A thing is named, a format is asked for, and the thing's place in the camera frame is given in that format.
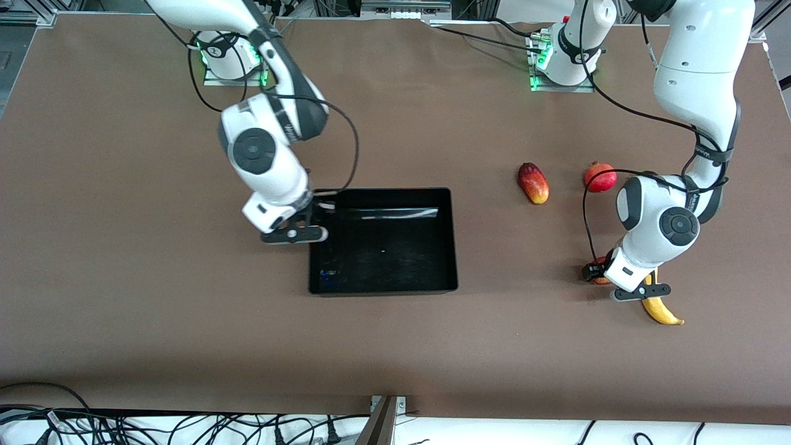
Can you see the red yellow apple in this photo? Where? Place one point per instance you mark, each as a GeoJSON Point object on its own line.
{"type": "Point", "coordinates": [602, 280]}

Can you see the yellow banana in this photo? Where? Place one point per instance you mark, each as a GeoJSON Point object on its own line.
{"type": "Point", "coordinates": [658, 312]}

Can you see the aluminium profile strut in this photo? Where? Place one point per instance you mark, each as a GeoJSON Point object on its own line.
{"type": "Point", "coordinates": [772, 15]}

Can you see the aluminium corner bracket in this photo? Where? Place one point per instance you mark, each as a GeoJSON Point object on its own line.
{"type": "Point", "coordinates": [49, 18]}

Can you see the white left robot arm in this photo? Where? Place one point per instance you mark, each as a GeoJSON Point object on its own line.
{"type": "Point", "coordinates": [673, 228]}

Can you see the grey power strip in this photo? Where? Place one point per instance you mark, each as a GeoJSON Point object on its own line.
{"type": "Point", "coordinates": [405, 9]}

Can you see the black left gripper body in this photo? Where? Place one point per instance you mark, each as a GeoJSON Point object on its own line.
{"type": "Point", "coordinates": [594, 271]}

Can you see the red yellow mango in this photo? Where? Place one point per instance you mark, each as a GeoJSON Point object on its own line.
{"type": "Point", "coordinates": [533, 183]}

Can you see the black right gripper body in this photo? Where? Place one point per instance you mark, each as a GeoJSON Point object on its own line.
{"type": "Point", "coordinates": [317, 210]}

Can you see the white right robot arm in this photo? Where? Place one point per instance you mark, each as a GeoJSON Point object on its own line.
{"type": "Point", "coordinates": [253, 148]}

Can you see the grey metal camera post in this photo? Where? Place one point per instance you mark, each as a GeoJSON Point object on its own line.
{"type": "Point", "coordinates": [378, 426]}

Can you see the metal post bracket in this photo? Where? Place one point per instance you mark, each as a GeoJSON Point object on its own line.
{"type": "Point", "coordinates": [401, 405]}

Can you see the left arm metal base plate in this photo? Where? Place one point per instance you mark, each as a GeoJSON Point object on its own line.
{"type": "Point", "coordinates": [587, 88]}

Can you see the black plastic box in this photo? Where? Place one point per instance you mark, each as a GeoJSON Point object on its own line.
{"type": "Point", "coordinates": [389, 253]}

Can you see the red pomegranate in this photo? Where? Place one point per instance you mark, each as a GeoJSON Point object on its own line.
{"type": "Point", "coordinates": [602, 179]}

